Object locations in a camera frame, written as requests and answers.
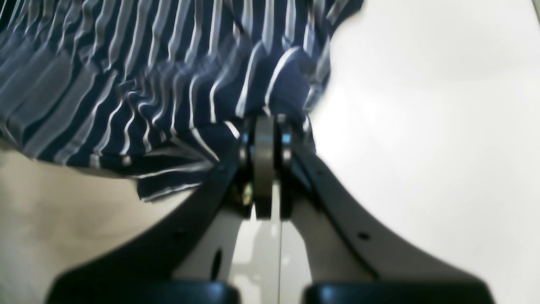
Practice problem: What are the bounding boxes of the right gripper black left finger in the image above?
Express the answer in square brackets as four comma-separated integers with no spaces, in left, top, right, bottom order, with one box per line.
[46,116,275,304]

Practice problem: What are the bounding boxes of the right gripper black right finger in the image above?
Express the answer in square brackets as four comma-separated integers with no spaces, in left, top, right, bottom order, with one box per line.
[276,122,494,304]

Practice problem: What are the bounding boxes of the navy white striped t-shirt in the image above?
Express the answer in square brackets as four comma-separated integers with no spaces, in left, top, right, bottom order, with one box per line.
[0,0,363,202]

